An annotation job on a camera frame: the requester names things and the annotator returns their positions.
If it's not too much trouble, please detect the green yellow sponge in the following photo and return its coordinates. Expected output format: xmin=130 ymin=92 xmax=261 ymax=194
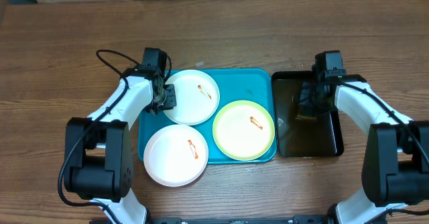
xmin=296 ymin=101 xmax=317 ymax=121

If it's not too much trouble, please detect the white plate with sauce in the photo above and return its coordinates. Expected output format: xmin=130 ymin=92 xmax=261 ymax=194
xmin=164 ymin=70 xmax=220 ymax=125

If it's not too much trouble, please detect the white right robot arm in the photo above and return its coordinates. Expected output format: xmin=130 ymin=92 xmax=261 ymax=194
xmin=293 ymin=75 xmax=428 ymax=223

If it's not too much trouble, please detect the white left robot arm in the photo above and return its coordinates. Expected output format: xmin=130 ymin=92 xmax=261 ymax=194
xmin=58 ymin=66 xmax=176 ymax=223

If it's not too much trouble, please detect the black water-filled tray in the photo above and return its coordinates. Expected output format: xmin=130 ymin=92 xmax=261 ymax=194
xmin=271 ymin=71 xmax=344 ymax=158

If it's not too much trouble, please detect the teal plastic tray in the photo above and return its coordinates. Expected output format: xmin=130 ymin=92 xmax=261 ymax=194
xmin=137 ymin=68 xmax=275 ymax=164

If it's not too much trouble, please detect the white plate lower left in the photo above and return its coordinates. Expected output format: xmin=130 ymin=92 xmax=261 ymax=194
xmin=143 ymin=124 xmax=209 ymax=187

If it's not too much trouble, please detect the light green plate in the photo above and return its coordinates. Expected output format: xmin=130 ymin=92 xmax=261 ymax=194
xmin=212 ymin=100 xmax=275 ymax=161

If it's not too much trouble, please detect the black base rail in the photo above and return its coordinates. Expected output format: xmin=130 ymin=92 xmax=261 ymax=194
xmin=145 ymin=215 xmax=338 ymax=224

